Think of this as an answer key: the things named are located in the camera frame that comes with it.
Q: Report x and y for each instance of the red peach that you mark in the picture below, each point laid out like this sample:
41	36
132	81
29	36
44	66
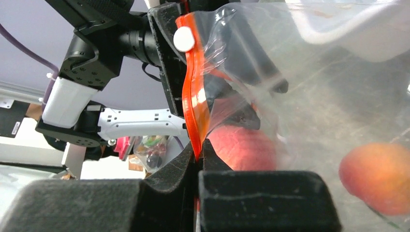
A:
244	150

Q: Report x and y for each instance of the clutter bag in background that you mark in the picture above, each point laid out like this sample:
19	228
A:
151	151

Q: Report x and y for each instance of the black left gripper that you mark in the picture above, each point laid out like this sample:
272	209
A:
153	44

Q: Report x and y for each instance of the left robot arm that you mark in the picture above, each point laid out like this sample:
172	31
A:
105	32

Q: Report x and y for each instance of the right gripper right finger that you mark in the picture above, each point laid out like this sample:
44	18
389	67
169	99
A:
262	201

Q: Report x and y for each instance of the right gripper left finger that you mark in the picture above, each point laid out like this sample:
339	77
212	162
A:
163	202

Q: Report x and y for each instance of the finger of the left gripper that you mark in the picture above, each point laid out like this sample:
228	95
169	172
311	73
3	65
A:
235	55

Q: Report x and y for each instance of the clear zip top bag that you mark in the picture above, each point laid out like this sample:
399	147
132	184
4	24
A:
336	101

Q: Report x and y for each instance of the orange peach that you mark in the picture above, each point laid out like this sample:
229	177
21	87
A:
379	175

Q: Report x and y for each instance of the white plastic bin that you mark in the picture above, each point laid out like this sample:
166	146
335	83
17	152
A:
375	30

